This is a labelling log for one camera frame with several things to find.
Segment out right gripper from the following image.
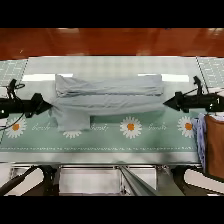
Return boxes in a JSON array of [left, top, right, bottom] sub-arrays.
[[173, 91, 195, 113]]

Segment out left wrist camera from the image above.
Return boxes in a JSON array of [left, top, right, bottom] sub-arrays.
[[6, 78, 26, 100]]

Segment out black cable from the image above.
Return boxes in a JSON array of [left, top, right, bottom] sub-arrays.
[[0, 111, 27, 132]]

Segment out silver frame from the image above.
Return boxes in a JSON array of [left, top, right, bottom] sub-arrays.
[[0, 161, 224, 197]]

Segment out light blue garment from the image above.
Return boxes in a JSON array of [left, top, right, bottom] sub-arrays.
[[191, 112, 208, 165]]

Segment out brown garment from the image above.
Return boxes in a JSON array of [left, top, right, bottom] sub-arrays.
[[203, 113, 224, 183]]

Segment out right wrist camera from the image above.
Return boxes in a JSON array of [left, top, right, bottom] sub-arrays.
[[191, 75, 205, 96]]

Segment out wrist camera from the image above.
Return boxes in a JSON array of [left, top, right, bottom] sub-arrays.
[[6, 78, 26, 100], [191, 75, 205, 96]]

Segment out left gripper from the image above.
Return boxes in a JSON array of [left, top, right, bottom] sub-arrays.
[[23, 92, 45, 119]]

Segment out grey-blue shirt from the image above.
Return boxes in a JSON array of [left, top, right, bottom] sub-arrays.
[[48, 73, 167, 132]]

